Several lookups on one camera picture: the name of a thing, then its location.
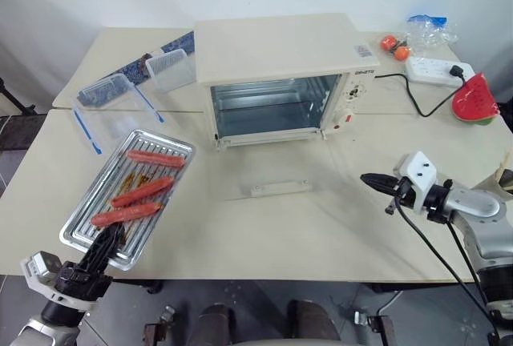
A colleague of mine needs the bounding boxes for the red watermelon slice toy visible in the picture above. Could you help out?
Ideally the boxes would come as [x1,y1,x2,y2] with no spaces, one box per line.
[451,73,502,127]

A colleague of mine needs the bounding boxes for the small clear ribbed plastic container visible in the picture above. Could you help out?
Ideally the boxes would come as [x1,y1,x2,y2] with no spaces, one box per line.
[144,48,196,94]

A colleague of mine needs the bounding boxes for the cream toaster oven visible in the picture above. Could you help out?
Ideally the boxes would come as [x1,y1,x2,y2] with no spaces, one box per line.
[192,11,378,151]

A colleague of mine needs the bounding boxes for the dark rounded shape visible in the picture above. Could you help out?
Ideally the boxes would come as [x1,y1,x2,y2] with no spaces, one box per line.
[285,299,342,346]
[195,303,236,346]

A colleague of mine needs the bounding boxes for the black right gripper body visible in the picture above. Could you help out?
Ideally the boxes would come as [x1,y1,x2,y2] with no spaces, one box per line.
[394,176,418,209]

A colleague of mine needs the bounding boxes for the grey caster wheel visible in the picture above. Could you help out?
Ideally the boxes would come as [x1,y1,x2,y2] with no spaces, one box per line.
[353,309,372,328]
[160,304,178,325]

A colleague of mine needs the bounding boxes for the red sausage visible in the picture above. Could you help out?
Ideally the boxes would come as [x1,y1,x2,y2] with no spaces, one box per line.
[90,201,166,228]
[126,149,187,168]
[110,175,176,209]

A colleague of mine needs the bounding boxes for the blue patterned cloth mat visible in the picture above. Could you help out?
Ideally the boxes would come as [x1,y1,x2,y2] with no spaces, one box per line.
[77,30,196,107]

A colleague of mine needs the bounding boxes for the clear plastic bag blue strip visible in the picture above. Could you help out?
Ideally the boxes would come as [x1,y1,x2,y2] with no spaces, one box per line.
[402,13,461,59]

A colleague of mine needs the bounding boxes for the glass toaster oven door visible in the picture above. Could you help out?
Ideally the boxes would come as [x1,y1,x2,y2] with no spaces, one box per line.
[216,134,356,203]

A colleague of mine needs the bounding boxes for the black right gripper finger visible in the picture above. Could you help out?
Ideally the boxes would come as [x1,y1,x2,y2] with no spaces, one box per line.
[359,171,402,185]
[363,180,401,196]

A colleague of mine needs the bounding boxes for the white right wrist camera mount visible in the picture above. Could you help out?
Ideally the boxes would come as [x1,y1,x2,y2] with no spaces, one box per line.
[392,151,438,214]

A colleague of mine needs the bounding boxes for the white power strip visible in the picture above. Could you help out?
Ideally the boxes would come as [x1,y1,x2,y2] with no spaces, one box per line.
[404,55,477,89]

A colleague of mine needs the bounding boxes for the black oven power cable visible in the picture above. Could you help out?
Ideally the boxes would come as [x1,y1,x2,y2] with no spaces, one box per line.
[374,71,468,119]

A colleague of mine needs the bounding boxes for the black metal stand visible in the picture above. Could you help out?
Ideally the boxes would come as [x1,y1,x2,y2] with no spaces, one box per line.
[0,76,38,117]

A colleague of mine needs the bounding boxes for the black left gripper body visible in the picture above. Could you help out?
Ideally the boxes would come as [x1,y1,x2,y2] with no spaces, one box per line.
[53,260,115,304]

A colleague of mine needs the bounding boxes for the white floor cable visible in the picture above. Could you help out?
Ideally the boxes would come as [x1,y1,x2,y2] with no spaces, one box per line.
[374,290,404,317]

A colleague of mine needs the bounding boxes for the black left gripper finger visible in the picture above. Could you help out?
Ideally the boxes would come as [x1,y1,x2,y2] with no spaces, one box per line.
[82,225,119,272]
[107,224,124,264]

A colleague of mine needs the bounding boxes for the silver ribbed metal baking tray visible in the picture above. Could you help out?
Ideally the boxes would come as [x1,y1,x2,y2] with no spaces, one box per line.
[59,128,196,272]

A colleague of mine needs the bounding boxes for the clear plastic container blue clips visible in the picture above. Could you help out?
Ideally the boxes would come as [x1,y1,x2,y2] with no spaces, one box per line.
[71,73,166,156]

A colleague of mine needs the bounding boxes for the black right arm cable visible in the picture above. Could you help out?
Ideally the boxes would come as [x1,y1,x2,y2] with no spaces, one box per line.
[384,195,502,346]

